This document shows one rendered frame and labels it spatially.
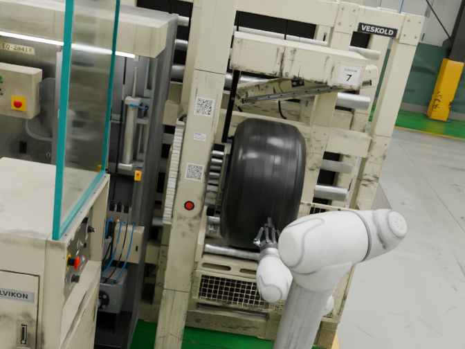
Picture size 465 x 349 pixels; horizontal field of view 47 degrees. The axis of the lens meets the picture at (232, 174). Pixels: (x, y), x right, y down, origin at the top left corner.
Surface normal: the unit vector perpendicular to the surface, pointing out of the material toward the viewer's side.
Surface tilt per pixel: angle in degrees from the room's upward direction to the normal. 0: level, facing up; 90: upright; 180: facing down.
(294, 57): 90
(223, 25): 90
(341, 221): 18
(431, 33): 90
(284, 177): 62
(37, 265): 90
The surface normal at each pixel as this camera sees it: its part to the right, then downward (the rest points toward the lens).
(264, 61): -0.01, 0.35
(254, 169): 0.08, -0.20
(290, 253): -0.86, -0.04
